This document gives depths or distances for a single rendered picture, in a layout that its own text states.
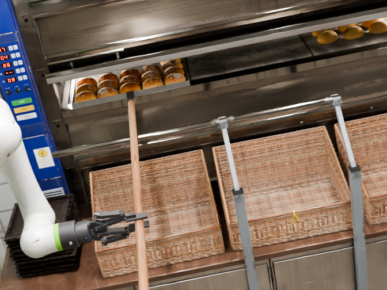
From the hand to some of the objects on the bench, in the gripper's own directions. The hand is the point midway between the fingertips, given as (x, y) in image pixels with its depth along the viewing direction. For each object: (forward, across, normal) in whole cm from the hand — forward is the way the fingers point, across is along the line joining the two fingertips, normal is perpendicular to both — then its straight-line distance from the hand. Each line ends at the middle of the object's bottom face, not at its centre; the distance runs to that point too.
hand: (138, 221), depth 242 cm
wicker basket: (+1, +62, -74) cm, 96 cm away
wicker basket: (+120, +61, -73) cm, 153 cm away
